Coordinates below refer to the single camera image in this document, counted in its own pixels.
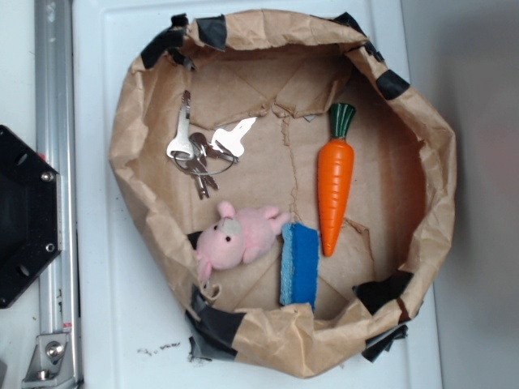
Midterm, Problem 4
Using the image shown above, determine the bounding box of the blue sponge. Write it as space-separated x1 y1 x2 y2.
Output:
280 223 320 309

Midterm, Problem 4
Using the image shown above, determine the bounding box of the brown paper bag bin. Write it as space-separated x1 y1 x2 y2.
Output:
109 10 457 378

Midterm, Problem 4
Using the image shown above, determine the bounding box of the pink plush pig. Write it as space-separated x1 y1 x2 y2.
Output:
195 201 291 283

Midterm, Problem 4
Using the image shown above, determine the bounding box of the wide silver key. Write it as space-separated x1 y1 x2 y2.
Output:
210 117 257 157

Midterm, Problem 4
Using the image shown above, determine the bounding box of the orange plastic toy carrot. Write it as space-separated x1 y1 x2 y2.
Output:
317 103 356 257

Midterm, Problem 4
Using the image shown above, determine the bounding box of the aluminium extrusion rail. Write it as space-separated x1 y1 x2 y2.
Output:
34 1 84 388

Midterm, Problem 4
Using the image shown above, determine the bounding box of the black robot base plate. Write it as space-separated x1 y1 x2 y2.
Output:
1 126 61 309

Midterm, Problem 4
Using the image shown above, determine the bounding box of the metal corner bracket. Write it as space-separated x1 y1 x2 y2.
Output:
21 332 74 388

